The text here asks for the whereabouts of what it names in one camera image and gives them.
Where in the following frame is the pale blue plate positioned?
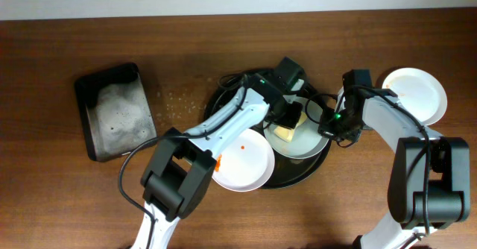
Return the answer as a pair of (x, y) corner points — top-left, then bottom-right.
(264, 95), (328, 160)

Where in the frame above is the yellow sponge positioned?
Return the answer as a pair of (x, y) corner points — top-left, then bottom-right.
(274, 111), (307, 142)

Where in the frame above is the white plate top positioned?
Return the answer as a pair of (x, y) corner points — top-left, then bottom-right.
(382, 68), (448, 125)

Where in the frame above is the white plate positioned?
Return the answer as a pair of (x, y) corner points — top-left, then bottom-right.
(212, 129), (275, 192)
(382, 68), (448, 125)

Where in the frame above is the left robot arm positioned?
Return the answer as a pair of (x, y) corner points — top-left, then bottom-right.
(126, 57), (307, 248)

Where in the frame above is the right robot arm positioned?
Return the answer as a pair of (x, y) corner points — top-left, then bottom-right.
(318, 69), (471, 249)

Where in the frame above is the black round tray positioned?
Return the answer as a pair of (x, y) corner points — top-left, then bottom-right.
(203, 83), (331, 189)

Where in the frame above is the black rectangular soap tray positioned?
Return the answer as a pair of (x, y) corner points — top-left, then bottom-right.
(74, 63), (157, 162)

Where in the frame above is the white plate bottom left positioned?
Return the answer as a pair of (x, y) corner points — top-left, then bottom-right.
(212, 129), (275, 192)

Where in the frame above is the right black cable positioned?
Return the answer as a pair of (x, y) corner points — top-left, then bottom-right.
(304, 84), (433, 239)

